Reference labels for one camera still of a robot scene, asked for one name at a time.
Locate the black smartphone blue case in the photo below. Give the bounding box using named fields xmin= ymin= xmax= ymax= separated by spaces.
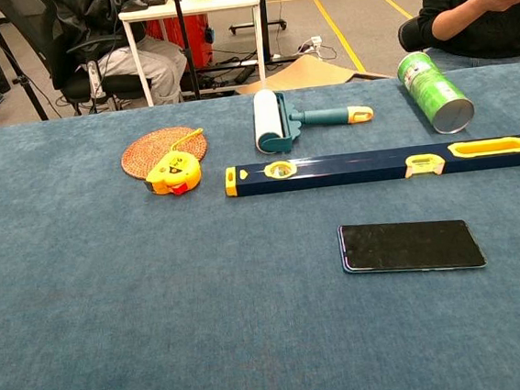
xmin=336 ymin=211 xmax=489 ymax=283

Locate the teal lint roller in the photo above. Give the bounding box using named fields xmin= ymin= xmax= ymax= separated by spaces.
xmin=250 ymin=78 xmax=378 ymax=157

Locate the yellow tape measure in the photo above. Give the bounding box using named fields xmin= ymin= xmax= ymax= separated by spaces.
xmin=139 ymin=127 xmax=211 ymax=199

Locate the navy and yellow spirit level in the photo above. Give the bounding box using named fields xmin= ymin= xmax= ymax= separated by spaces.
xmin=222 ymin=133 xmax=520 ymax=199

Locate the round woven rattan coaster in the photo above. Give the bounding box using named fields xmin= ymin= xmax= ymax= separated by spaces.
xmin=117 ymin=124 xmax=212 ymax=182

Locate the blue table cloth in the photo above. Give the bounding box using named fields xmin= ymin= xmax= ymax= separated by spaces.
xmin=0 ymin=62 xmax=520 ymax=390

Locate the white power strip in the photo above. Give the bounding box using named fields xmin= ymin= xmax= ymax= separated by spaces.
xmin=300 ymin=34 xmax=325 ymax=54

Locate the black wheeled stand base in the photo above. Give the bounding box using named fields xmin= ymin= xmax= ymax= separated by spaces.
xmin=225 ymin=0 xmax=288 ymax=37

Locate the red cabinet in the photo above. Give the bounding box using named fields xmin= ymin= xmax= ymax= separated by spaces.
xmin=144 ymin=13 xmax=215 ymax=75

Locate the black pole stand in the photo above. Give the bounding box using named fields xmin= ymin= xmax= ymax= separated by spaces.
xmin=171 ymin=0 xmax=203 ymax=102

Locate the seated person in black jacket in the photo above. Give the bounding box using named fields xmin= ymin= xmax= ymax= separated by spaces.
xmin=48 ymin=0 xmax=193 ymax=117

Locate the white desk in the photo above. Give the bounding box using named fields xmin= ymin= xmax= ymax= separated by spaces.
xmin=116 ymin=0 xmax=271 ymax=110

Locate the green chip canister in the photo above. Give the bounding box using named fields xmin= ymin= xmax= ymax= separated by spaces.
xmin=394 ymin=46 xmax=478 ymax=139

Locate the black office chair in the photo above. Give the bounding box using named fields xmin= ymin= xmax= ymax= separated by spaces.
xmin=0 ymin=0 xmax=156 ymax=124

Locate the seated person in black sweater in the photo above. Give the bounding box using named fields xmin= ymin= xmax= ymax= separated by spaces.
xmin=394 ymin=0 xmax=520 ymax=76

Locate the black tripod stand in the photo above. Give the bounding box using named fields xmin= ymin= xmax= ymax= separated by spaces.
xmin=0 ymin=0 xmax=50 ymax=126

